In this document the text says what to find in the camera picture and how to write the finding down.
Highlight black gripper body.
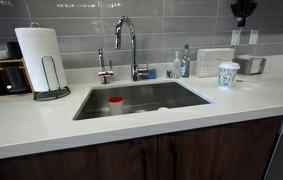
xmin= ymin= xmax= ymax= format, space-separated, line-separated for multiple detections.
xmin=229 ymin=0 xmax=259 ymax=18

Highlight printed paper cup with lid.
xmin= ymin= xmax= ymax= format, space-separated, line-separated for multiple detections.
xmin=217 ymin=61 xmax=241 ymax=89

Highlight white cup with red inside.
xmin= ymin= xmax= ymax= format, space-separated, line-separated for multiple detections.
xmin=107 ymin=96 xmax=125 ymax=116

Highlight grey metal napkin holder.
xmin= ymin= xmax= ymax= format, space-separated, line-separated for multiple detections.
xmin=233 ymin=55 xmax=268 ymax=76

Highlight white napkin stack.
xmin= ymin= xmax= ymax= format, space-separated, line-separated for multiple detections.
xmin=239 ymin=54 xmax=265 ymax=75

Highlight white folded paper towel stack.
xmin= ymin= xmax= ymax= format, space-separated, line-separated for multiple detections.
xmin=193 ymin=47 xmax=236 ymax=79

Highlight clear bottle with green cap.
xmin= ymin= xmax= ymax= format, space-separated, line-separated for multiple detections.
xmin=180 ymin=43 xmax=192 ymax=79

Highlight clear soap pump dispenser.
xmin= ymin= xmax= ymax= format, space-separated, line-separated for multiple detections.
xmin=172 ymin=50 xmax=183 ymax=80

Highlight blue sponge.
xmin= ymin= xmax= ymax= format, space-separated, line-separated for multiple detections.
xmin=140 ymin=68 xmax=158 ymax=80

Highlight tall chrome gooseneck faucet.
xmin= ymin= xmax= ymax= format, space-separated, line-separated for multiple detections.
xmin=114 ymin=15 xmax=150 ymax=83

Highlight stainless steel sink basin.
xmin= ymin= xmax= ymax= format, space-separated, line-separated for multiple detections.
xmin=72 ymin=79 xmax=214 ymax=121

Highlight small chrome water tap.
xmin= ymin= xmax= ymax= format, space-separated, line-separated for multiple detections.
xmin=97 ymin=47 xmax=115 ymax=85

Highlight dark wood cabinet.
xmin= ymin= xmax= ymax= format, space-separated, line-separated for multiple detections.
xmin=0 ymin=115 xmax=283 ymax=180

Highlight white paper towel roll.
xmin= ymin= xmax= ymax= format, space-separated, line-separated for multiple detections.
xmin=14 ymin=27 xmax=68 ymax=93

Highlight black coffee appliance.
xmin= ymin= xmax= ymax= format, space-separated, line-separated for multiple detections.
xmin=3 ymin=41 xmax=32 ymax=95

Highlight white wall outlet plate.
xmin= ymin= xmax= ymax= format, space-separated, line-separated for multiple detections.
xmin=248 ymin=29 xmax=260 ymax=46

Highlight dark wire paper towel holder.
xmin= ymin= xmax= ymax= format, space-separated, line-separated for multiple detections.
xmin=29 ymin=21 xmax=72 ymax=102

